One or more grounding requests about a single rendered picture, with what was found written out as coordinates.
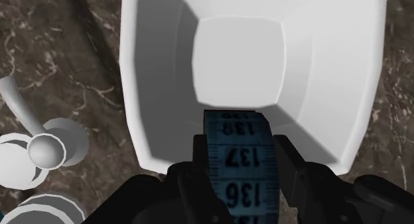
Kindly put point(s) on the blue measuring tape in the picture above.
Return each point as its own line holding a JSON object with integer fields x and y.
{"x": 243, "y": 168}

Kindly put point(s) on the white square sink basin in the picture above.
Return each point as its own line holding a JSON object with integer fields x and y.
{"x": 239, "y": 61}

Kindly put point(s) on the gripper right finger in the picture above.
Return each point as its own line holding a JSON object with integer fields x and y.
{"x": 310, "y": 187}

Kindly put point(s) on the grey lever tap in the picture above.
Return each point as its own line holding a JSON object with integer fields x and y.
{"x": 42, "y": 142}

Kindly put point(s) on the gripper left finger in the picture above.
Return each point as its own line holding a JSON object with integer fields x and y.
{"x": 191, "y": 187}

